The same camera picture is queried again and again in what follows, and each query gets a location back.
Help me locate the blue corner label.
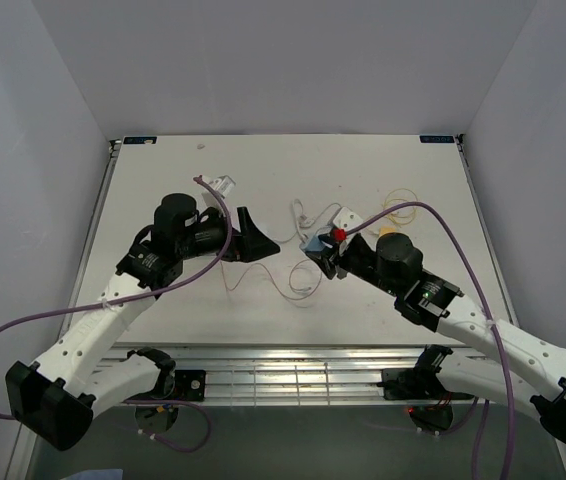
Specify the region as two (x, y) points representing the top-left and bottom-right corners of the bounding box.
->
(123, 136), (157, 145)
(419, 135), (455, 144)

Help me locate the white power strip cord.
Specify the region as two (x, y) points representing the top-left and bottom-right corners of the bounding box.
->
(277, 198), (342, 245)

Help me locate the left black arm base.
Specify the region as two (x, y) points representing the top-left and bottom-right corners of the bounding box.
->
(127, 347), (207, 402)

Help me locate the left blue corner label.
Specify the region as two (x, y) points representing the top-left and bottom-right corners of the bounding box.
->
(123, 136), (157, 145)

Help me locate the blue charger plug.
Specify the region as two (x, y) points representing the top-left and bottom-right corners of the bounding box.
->
(300, 233), (333, 255)

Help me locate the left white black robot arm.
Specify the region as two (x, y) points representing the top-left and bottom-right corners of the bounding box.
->
(5, 193), (280, 451)

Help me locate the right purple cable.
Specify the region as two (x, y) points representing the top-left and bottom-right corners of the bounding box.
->
(332, 201), (517, 480)

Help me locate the yellow charger plug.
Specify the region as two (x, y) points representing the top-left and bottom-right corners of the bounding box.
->
(379, 227), (396, 237)

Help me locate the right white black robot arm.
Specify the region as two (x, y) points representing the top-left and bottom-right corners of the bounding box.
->
(302, 230), (566, 444)

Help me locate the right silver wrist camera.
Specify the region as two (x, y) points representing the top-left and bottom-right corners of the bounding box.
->
(329, 207), (363, 243)

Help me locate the pink charger cable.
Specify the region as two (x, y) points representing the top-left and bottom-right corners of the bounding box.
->
(219, 257), (322, 307)

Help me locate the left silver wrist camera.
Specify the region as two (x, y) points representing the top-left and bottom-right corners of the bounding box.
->
(202, 175), (236, 207)

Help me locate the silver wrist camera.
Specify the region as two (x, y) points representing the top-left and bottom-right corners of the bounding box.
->
(202, 175), (236, 207)
(329, 207), (363, 243)

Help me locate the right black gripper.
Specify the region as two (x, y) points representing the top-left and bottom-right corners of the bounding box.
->
(305, 232), (400, 298)

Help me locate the right blue corner label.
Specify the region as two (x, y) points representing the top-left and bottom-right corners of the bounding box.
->
(419, 135), (455, 144)

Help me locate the yellow thin cable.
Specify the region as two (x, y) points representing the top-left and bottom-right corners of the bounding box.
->
(381, 187), (420, 226)

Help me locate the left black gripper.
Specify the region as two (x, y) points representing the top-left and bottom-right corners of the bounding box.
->
(177, 207), (280, 264)

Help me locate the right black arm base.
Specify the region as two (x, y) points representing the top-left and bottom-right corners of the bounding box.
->
(376, 345), (472, 401)

